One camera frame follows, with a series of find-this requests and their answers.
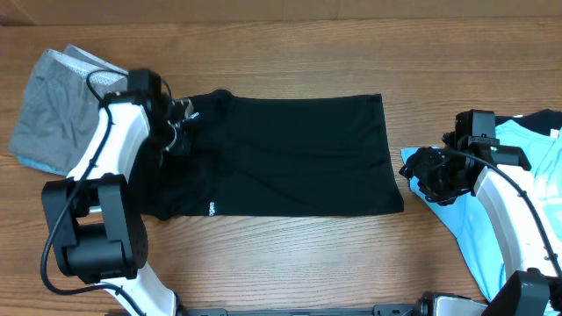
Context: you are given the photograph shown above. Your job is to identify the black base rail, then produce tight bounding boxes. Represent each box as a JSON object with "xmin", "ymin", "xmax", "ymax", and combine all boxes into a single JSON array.
[{"xmin": 104, "ymin": 303, "xmax": 493, "ymax": 316}]

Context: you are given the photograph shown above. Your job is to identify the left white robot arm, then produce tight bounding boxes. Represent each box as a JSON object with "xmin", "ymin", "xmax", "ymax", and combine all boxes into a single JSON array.
[{"xmin": 40, "ymin": 93, "xmax": 191, "ymax": 315}]

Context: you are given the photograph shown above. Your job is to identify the black garment under blue shirt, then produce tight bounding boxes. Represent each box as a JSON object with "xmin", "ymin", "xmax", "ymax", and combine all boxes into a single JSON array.
[{"xmin": 495, "ymin": 109, "xmax": 562, "ymax": 136}]

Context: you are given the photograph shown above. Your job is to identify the grey folded shorts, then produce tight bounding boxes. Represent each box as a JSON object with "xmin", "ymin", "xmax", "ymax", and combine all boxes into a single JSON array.
[{"xmin": 9, "ymin": 45, "xmax": 126, "ymax": 174}]

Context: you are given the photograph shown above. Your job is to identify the black t-shirt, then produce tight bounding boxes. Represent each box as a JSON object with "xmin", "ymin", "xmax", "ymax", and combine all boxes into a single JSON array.
[{"xmin": 129, "ymin": 90, "xmax": 404, "ymax": 220}]

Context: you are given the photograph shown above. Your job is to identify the light blue cloth under shorts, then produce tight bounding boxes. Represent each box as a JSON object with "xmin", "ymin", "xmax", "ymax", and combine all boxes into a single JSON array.
[{"xmin": 17, "ymin": 155, "xmax": 67, "ymax": 176}]

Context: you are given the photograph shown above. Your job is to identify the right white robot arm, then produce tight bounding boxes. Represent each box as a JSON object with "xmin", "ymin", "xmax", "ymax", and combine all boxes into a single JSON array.
[{"xmin": 400, "ymin": 140, "xmax": 561, "ymax": 315}]

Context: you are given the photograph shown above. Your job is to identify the light blue t-shirt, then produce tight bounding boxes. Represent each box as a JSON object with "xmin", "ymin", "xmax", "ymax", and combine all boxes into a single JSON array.
[{"xmin": 400, "ymin": 118, "xmax": 562, "ymax": 316}]

